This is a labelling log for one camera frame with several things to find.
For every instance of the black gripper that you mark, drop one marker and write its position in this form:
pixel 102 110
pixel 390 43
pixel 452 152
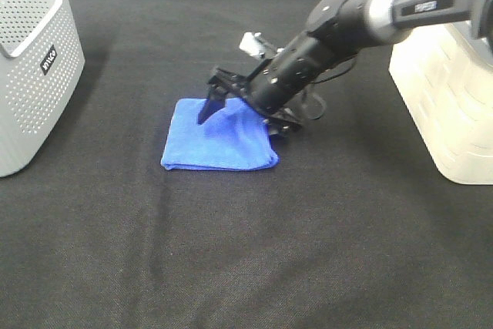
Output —
pixel 273 83

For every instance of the blue microfiber towel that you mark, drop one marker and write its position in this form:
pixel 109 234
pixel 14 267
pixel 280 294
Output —
pixel 235 138

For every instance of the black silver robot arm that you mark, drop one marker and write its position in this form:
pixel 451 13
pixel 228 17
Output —
pixel 335 32

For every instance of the black table cloth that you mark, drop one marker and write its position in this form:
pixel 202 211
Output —
pixel 353 228

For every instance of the white plastic basket grey rim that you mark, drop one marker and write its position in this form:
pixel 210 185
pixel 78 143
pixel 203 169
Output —
pixel 444 77

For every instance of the grey perforated plastic basket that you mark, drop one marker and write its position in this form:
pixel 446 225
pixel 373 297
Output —
pixel 41 63

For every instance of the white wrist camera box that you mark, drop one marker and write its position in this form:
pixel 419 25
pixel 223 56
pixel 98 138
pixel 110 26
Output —
pixel 256 46

